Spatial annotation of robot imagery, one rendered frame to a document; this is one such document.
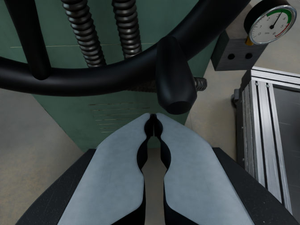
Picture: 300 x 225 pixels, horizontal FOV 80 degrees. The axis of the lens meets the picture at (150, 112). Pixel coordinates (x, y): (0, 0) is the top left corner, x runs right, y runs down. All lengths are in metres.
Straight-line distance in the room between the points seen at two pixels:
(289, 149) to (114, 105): 0.63
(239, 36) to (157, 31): 0.15
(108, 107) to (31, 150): 0.56
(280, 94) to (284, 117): 0.12
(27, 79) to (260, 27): 0.31
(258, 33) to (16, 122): 1.07
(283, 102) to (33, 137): 1.14
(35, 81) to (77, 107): 0.38
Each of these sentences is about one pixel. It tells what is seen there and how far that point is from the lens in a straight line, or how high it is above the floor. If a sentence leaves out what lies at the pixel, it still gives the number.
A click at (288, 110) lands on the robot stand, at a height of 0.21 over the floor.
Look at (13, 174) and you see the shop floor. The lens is 1.02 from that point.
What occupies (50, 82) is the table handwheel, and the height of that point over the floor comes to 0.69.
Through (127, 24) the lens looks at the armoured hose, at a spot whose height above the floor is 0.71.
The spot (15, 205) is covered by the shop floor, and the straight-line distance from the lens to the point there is 0.97.
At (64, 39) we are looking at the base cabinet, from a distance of 0.39.
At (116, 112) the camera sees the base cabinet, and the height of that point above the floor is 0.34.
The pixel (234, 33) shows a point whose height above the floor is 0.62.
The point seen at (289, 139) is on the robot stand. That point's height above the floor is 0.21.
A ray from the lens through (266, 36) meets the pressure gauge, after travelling 0.36.
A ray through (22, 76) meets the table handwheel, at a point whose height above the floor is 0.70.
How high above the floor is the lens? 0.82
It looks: 58 degrees down
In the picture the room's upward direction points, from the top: 2 degrees clockwise
